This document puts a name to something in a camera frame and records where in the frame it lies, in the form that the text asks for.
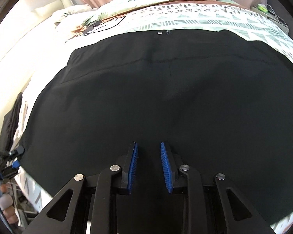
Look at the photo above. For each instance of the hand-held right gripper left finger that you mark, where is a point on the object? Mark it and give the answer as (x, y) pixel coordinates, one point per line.
(133, 167)

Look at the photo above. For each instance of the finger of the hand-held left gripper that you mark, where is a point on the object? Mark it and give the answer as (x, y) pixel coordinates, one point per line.
(11, 169)
(15, 151)

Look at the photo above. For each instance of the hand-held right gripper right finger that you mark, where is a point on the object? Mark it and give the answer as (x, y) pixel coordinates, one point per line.
(166, 167)

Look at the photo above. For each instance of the black jacket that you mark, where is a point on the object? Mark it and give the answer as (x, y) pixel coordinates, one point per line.
(161, 90)

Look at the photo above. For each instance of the folded black clothes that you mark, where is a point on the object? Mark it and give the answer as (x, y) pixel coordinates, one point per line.
(13, 117)

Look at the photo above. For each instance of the person's left hand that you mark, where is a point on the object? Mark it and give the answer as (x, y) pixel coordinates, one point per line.
(6, 201)

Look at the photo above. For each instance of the white padded headboard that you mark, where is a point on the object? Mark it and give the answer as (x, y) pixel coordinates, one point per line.
(22, 48)

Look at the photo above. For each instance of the white nightstand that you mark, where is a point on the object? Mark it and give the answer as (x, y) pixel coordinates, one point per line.
(271, 17)

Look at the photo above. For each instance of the green object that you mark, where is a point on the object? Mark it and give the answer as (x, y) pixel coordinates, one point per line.
(262, 8)

